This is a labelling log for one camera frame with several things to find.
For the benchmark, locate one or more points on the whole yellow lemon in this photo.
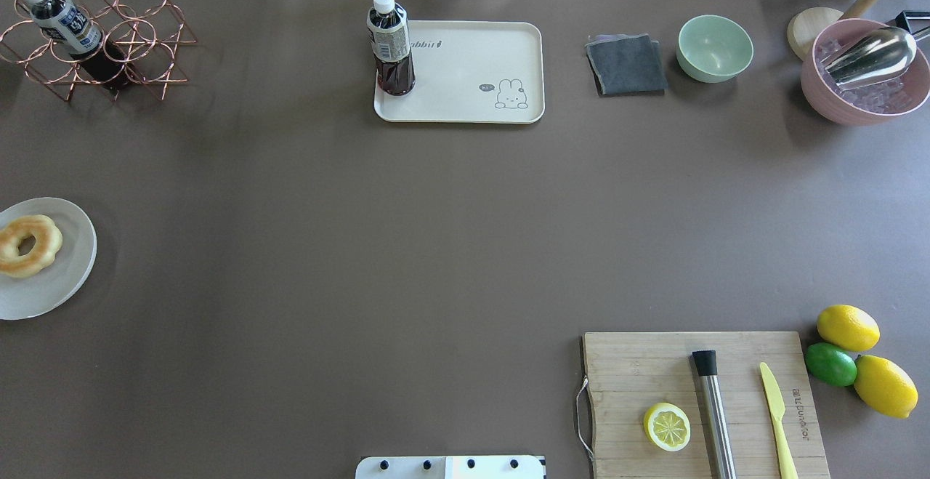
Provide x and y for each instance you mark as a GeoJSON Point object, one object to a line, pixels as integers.
{"type": "Point", "coordinates": [848, 327]}

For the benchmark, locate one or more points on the grey folded cloth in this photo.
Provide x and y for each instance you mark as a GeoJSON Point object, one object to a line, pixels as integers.
{"type": "Point", "coordinates": [626, 64]}

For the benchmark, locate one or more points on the wooden cutting board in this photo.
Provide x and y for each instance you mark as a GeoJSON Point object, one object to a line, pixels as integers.
{"type": "Point", "coordinates": [628, 372]}

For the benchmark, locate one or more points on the yellow plastic knife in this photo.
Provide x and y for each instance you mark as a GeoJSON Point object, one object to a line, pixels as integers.
{"type": "Point", "coordinates": [777, 410]}

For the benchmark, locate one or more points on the dark drink bottle on tray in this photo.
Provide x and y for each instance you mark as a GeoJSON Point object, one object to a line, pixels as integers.
{"type": "Point", "coordinates": [391, 46]}

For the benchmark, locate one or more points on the white plate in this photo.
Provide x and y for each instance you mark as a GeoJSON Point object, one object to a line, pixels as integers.
{"type": "Point", "coordinates": [37, 295]}

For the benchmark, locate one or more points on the cream rabbit tray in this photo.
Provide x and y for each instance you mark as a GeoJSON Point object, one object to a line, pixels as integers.
{"type": "Point", "coordinates": [470, 72]}

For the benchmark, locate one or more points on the copper wire bottle rack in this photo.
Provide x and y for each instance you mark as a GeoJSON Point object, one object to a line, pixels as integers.
{"type": "Point", "coordinates": [151, 34]}

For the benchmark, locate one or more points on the pink bowl with ice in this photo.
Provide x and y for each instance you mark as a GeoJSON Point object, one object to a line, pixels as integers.
{"type": "Point", "coordinates": [829, 103]}

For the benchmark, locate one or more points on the steel muddler black tip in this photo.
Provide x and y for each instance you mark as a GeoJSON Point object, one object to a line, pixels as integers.
{"type": "Point", "coordinates": [722, 453]}

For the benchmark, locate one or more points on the lemon half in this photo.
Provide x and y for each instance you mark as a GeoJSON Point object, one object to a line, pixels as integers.
{"type": "Point", "coordinates": [667, 426]}

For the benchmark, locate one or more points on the green lime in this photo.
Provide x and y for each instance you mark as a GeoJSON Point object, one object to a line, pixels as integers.
{"type": "Point", "coordinates": [830, 364]}

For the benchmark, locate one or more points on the mint green bowl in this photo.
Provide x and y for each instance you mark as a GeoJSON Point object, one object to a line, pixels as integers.
{"type": "Point", "coordinates": [713, 49]}

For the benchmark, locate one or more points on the glazed donut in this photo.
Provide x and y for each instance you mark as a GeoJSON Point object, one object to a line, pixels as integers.
{"type": "Point", "coordinates": [28, 245]}

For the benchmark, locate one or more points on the metal ice scoop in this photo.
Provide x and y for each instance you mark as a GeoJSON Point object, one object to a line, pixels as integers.
{"type": "Point", "coordinates": [882, 54]}

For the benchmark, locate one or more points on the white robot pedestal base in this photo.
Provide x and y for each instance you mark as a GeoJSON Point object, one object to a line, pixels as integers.
{"type": "Point", "coordinates": [453, 466]}

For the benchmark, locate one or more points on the dark bottle in rack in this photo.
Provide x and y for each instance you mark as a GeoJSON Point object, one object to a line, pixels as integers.
{"type": "Point", "coordinates": [63, 22]}

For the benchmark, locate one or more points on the round wooden stand base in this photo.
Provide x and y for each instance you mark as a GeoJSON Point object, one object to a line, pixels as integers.
{"type": "Point", "coordinates": [804, 28]}

